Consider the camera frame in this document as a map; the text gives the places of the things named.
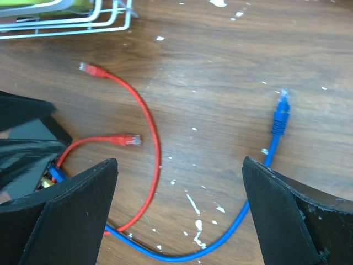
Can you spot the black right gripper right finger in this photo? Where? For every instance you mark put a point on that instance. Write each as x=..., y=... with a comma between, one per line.
x=295, y=223

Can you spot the black network switch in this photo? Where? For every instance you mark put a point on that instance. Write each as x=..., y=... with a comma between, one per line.
x=27, y=153

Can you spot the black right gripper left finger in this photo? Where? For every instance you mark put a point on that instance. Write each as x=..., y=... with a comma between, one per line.
x=61, y=224

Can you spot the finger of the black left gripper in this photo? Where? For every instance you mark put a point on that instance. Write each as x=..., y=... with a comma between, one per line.
x=17, y=110

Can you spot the yellow green bowl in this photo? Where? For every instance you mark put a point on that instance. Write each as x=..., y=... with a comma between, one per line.
x=17, y=8

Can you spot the white wire dish rack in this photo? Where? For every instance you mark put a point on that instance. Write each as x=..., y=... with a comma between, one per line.
x=105, y=16

